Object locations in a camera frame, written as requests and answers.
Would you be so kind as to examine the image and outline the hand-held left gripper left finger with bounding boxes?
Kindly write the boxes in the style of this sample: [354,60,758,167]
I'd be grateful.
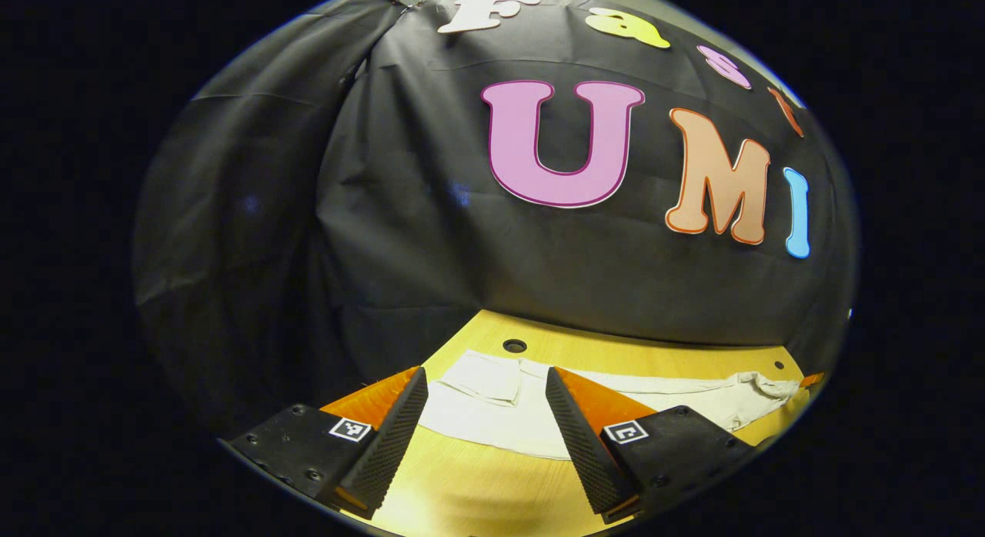
[223,365,429,521]

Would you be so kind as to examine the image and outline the white jeans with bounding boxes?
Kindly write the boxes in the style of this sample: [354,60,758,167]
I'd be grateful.
[419,350,806,461]

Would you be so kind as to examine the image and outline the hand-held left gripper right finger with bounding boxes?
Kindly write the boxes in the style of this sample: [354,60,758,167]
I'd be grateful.
[545,365,760,525]

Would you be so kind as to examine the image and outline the black backdrop cloth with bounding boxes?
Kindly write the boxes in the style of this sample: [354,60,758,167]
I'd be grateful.
[132,0,859,438]

